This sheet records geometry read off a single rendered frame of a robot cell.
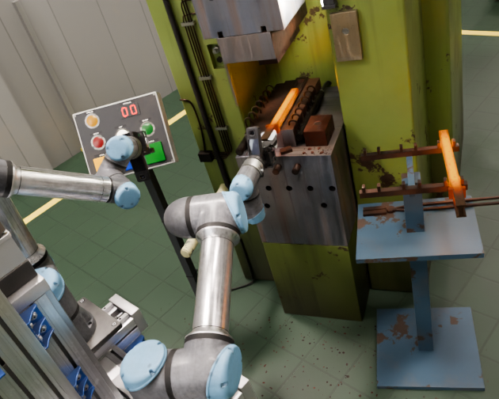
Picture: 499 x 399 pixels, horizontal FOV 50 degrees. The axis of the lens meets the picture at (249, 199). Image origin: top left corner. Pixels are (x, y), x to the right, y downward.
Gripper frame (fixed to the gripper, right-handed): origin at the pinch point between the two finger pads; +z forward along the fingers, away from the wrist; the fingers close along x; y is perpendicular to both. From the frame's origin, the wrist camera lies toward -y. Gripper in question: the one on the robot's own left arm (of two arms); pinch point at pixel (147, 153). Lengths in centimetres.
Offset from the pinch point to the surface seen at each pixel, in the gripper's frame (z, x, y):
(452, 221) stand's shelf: -9, -98, -49
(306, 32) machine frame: 35, -70, 33
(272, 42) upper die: -11, -53, 24
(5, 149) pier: 199, 151, 40
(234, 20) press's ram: -12, -43, 34
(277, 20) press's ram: -16, -56, 29
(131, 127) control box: 11.2, 5.7, 11.8
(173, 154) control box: 11.3, -6.9, -2.5
